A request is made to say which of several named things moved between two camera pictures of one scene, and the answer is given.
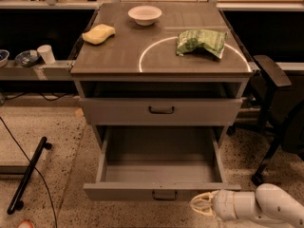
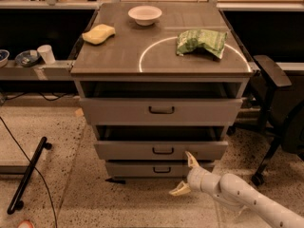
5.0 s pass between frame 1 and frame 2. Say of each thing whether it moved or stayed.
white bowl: stayed
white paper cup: stayed
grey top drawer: stayed
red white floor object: stayed
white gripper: moved
